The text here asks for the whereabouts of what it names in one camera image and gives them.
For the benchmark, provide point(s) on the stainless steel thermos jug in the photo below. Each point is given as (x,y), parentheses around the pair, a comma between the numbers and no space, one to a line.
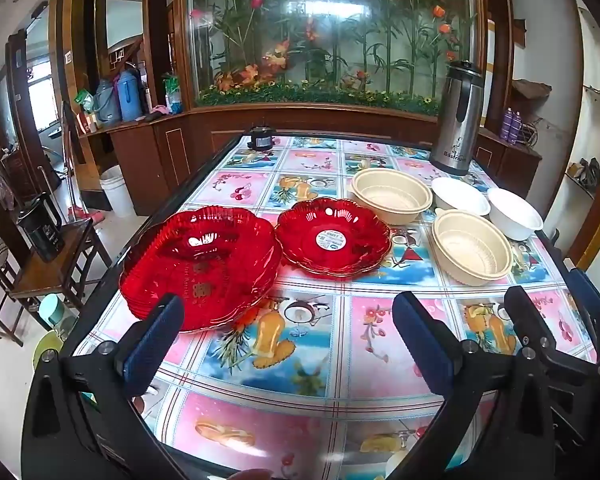
(457,120)

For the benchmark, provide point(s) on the glass display with artificial flowers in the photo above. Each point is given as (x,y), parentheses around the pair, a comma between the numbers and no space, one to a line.
(330,35)

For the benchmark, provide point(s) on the white foam bowl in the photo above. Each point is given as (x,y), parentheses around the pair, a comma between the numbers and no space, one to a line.
(515,215)
(460,195)

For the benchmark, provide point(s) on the low wooden cabinet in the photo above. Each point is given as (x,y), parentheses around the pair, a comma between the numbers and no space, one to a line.
(205,135)

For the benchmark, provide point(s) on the teal plastic cup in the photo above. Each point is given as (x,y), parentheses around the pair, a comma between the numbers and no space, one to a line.
(55,312)

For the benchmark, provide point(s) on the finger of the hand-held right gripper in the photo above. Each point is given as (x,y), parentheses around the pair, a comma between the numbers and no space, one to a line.
(527,315)
(587,287)

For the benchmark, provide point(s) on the red scalloped plate with sticker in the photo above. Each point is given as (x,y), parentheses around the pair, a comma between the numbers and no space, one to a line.
(330,240)

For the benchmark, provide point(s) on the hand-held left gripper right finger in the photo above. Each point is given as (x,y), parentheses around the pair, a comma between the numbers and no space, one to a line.
(422,345)

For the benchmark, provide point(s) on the blue thermos flask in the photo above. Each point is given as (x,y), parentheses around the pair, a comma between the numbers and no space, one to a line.
(129,95)

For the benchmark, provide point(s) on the grey-blue thermos flask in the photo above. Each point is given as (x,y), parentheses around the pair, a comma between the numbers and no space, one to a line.
(107,105)

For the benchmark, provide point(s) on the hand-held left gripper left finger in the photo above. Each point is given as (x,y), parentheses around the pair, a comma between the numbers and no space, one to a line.
(152,342)

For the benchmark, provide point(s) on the white plastic bucket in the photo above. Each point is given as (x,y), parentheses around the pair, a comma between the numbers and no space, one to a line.
(117,192)

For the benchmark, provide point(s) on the small black jar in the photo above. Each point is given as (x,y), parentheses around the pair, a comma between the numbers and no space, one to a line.
(260,139)

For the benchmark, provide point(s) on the printed fruit tablecloth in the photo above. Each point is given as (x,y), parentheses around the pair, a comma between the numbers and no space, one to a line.
(330,360)

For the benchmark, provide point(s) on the wooden chair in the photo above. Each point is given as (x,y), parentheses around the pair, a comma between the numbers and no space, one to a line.
(55,270)

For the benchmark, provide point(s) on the green packet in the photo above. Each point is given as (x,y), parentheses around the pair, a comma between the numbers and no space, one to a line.
(172,95)

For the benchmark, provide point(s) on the black kettle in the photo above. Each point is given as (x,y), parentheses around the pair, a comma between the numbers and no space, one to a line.
(42,232)

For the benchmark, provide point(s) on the beige plastic bowl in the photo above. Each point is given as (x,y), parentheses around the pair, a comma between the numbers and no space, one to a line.
(390,195)
(472,250)

